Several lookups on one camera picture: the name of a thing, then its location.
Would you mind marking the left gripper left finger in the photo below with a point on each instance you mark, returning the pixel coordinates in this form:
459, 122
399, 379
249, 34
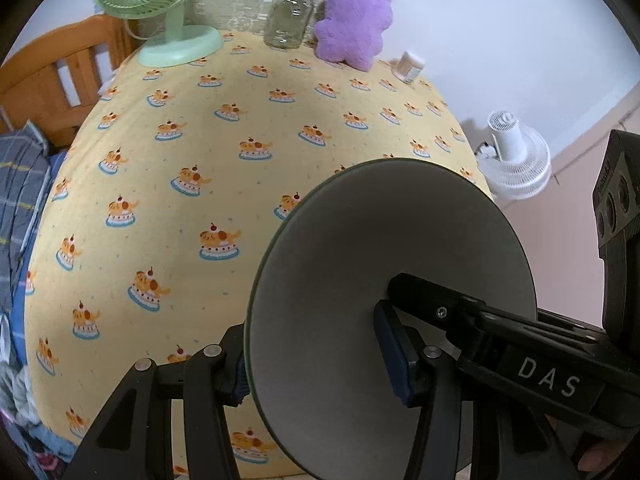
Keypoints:
131, 436

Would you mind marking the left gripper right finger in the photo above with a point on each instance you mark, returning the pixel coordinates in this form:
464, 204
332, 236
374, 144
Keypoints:
427, 378

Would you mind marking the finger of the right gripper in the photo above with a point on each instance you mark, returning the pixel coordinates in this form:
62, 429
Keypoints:
494, 328

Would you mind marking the green leaf bowl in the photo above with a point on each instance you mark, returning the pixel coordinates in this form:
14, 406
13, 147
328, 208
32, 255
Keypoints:
388, 232

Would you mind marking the pile of clothes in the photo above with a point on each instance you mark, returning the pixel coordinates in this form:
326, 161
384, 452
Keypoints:
46, 453

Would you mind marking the beige door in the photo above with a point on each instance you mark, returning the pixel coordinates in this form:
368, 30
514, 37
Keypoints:
557, 227

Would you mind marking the white standing fan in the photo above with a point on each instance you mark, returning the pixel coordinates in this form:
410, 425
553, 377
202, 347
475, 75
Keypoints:
516, 164

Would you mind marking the yellow cake print tablecloth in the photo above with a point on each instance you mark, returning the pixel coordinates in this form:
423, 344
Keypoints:
171, 191

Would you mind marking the cotton swab container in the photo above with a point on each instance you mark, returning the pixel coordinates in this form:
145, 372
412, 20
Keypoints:
408, 67

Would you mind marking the grey plaid pillow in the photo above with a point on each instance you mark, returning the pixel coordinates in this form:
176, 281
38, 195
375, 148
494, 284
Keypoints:
24, 176

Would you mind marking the purple plush toy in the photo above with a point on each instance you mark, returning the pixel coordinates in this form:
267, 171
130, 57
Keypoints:
351, 31

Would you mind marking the glass jar black lid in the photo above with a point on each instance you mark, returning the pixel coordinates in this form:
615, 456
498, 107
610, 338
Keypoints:
287, 22

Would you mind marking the wooden bed headboard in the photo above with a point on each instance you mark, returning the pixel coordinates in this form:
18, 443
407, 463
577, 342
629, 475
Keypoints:
54, 80

